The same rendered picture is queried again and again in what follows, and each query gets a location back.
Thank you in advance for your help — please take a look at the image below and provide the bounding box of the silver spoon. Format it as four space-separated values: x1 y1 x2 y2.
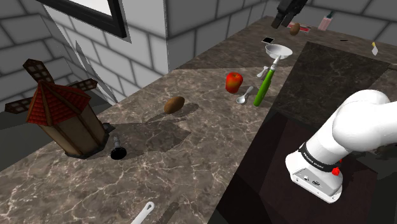
235 85 254 105

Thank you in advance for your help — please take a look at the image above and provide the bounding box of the brown potato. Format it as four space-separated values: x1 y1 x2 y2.
164 95 186 115

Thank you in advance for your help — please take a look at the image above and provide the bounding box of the white utensil handle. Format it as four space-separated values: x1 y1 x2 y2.
130 201 155 224

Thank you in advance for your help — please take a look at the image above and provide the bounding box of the black-framed window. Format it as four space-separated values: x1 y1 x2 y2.
36 0 129 39

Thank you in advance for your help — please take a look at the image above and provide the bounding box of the pink bottle with dark cap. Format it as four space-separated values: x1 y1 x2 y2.
317 10 335 32

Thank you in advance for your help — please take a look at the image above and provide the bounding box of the red flat book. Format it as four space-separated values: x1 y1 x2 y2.
286 21 311 33

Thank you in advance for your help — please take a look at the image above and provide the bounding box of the black round-headed knob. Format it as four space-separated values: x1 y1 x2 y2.
110 136 128 161

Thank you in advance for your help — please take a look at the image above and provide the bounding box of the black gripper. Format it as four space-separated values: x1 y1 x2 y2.
270 0 309 30

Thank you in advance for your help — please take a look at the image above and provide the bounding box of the dark robot stand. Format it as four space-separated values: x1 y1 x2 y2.
207 111 397 224

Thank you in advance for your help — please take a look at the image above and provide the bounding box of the red-roofed windmill model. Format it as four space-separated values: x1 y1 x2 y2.
4 58 110 160

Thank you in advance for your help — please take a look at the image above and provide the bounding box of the red apple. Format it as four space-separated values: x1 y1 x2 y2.
225 72 244 94

